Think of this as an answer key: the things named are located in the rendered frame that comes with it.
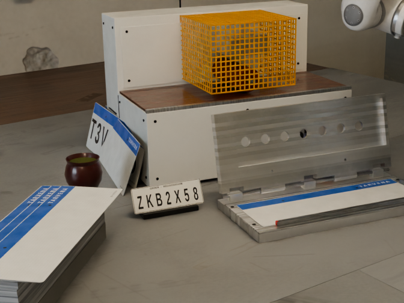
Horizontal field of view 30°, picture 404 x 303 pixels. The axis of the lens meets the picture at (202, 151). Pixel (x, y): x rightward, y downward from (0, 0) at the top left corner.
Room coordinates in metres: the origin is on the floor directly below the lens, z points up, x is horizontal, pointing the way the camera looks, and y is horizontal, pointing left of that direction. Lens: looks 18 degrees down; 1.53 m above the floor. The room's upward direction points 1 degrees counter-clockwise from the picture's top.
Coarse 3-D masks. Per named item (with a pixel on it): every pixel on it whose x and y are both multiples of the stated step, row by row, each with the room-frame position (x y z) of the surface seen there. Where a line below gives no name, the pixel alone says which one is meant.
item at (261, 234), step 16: (368, 176) 1.69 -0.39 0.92; (384, 176) 1.69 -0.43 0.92; (240, 192) 1.55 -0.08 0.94; (256, 192) 1.57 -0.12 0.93; (272, 192) 1.59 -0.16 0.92; (288, 192) 1.59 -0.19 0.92; (304, 192) 1.58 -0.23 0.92; (224, 208) 1.52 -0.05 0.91; (384, 208) 1.48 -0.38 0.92; (400, 208) 1.49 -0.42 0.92; (240, 224) 1.44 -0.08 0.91; (256, 224) 1.41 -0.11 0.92; (288, 224) 1.40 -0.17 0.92; (304, 224) 1.40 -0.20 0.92; (320, 224) 1.42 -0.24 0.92; (336, 224) 1.43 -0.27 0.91; (352, 224) 1.45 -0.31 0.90; (256, 240) 1.38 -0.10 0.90; (272, 240) 1.38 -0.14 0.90
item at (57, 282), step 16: (16, 208) 1.31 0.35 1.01; (0, 224) 1.23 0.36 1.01; (96, 224) 1.36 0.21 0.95; (80, 240) 1.27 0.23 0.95; (96, 240) 1.35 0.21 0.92; (80, 256) 1.26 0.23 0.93; (64, 272) 1.19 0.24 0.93; (0, 288) 1.02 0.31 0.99; (16, 288) 1.02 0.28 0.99; (32, 288) 1.07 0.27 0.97; (48, 288) 1.12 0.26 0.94; (64, 288) 1.18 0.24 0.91
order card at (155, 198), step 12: (192, 180) 1.57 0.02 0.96; (132, 192) 1.52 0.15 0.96; (144, 192) 1.52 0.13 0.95; (156, 192) 1.53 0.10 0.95; (168, 192) 1.54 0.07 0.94; (180, 192) 1.55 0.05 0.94; (192, 192) 1.56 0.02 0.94; (144, 204) 1.51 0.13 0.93; (156, 204) 1.52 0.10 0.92; (168, 204) 1.53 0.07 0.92; (180, 204) 1.54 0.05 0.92; (192, 204) 1.55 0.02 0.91
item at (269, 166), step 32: (384, 96) 1.73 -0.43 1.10; (224, 128) 1.57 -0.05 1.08; (256, 128) 1.61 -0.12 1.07; (288, 128) 1.64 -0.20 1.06; (352, 128) 1.69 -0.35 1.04; (384, 128) 1.71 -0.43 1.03; (224, 160) 1.55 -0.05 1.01; (256, 160) 1.59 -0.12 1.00; (288, 160) 1.61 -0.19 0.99; (320, 160) 1.63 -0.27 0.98; (352, 160) 1.66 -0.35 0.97; (384, 160) 1.69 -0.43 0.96; (224, 192) 1.53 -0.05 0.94
